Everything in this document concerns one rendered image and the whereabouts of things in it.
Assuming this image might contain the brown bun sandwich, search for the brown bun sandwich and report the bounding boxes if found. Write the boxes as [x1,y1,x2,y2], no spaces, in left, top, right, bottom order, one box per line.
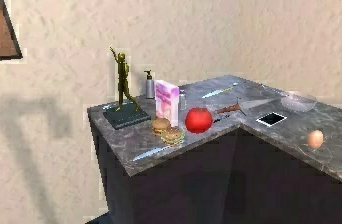
[150,117,172,136]

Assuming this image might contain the sandwich with green lettuce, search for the sandwich with green lettuce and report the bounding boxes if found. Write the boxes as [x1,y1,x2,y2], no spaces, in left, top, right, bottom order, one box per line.
[160,127,185,147]

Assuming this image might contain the dark kitchen counter marble top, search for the dark kitchen counter marble top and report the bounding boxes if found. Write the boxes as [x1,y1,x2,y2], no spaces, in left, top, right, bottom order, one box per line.
[86,73,342,224]

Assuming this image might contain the pink box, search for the pink box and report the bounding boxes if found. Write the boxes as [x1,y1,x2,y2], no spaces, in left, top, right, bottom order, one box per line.
[154,79,180,128]

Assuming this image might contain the small grey shaker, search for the small grey shaker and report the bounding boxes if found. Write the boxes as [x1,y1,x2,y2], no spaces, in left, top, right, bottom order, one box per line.
[178,93,187,111]

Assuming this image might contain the red tomato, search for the red tomato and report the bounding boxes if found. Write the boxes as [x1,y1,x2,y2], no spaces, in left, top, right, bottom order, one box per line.
[184,106,214,135]

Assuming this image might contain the grey soap dispenser bottle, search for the grey soap dispenser bottle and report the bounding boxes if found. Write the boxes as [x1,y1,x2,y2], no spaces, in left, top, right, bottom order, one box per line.
[143,69,156,100]

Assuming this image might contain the silver butter knife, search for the silver butter knife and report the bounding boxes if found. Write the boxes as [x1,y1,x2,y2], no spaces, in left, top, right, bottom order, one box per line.
[131,145,171,162]

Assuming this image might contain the gold figure statue black base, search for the gold figure statue black base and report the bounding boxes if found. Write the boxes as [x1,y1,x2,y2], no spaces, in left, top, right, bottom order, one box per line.
[102,46,152,131]

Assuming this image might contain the clear glass bowl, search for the clear glass bowl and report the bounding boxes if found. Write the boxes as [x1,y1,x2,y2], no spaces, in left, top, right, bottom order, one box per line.
[280,90,318,113]

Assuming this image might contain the tan egg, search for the tan egg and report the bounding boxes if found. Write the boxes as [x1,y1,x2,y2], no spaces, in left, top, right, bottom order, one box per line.
[306,129,325,149]

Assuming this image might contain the spatula with brown handle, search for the spatula with brown handle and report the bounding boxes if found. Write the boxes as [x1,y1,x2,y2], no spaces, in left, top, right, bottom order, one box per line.
[214,97,282,117]

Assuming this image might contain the black phone white frame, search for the black phone white frame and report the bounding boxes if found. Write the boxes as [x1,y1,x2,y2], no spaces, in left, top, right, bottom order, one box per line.
[255,111,288,128]

